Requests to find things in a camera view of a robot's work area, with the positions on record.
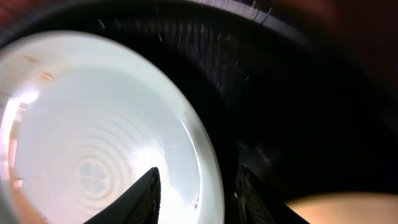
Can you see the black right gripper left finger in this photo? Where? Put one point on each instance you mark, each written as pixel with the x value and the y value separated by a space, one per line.
pixel 139 204

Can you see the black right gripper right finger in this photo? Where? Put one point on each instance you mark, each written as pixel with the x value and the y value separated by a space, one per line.
pixel 251 208

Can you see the light blue plate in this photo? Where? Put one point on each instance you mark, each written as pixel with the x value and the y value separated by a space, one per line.
pixel 83 118

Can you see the yellow plate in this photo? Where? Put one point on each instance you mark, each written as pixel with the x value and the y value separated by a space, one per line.
pixel 349 208

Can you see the round black tray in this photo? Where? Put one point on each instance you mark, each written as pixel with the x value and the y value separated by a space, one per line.
pixel 276 97

